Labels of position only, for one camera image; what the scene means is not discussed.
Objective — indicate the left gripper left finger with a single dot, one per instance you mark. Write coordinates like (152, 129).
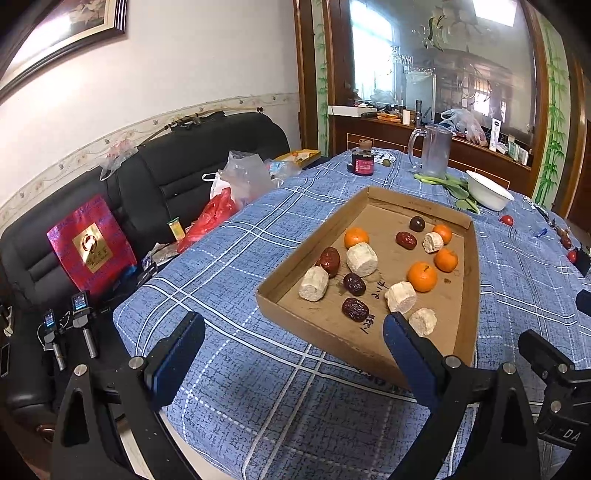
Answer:
(87, 444)

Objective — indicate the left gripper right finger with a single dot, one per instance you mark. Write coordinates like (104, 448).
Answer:
(503, 442)

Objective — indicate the white yam piece long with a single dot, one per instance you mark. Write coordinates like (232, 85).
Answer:
(401, 297)

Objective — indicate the large orange tangerine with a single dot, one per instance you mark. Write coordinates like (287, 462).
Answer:
(423, 277)

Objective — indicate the white yam piece small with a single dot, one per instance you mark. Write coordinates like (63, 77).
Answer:
(433, 242)

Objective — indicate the red date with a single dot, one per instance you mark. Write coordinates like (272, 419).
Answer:
(330, 260)
(406, 240)

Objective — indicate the white yam piece large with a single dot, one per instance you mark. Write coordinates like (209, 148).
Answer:
(362, 259)

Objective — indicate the dark round date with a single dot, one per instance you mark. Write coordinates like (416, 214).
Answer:
(417, 224)

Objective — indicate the black leather sofa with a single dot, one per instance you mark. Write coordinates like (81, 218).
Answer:
(161, 182)

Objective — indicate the red gift bag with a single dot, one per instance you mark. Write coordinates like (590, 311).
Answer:
(91, 247)

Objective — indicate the black box at edge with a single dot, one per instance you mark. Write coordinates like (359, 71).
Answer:
(583, 261)

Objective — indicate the blue plaid tablecloth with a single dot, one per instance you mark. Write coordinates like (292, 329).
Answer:
(294, 379)

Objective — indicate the red tomato near bowl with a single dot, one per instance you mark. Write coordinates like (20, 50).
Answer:
(507, 220)

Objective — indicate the red plastic bag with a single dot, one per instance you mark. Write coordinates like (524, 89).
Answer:
(217, 210)

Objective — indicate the brown cardboard tray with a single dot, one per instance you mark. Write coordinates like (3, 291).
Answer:
(382, 213)

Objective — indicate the white bowl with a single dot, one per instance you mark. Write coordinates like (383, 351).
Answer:
(487, 192)

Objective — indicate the green leafy vegetable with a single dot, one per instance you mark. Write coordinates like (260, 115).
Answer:
(457, 188)

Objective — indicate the clear plastic bag on sofa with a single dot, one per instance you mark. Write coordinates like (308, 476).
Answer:
(245, 175)

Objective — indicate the white tube bottle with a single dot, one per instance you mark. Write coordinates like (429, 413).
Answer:
(495, 134)

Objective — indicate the clear plastic pitcher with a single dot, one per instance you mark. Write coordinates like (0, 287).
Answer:
(436, 149)

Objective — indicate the plastic bag on sideboard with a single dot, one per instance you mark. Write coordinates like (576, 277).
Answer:
(463, 123)

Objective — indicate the dark jar pink label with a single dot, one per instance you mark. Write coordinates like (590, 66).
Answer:
(363, 158)

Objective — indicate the wooden sideboard cabinet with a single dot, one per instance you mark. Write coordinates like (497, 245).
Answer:
(346, 133)

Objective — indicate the framed wall picture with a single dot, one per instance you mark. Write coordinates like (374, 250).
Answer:
(69, 27)

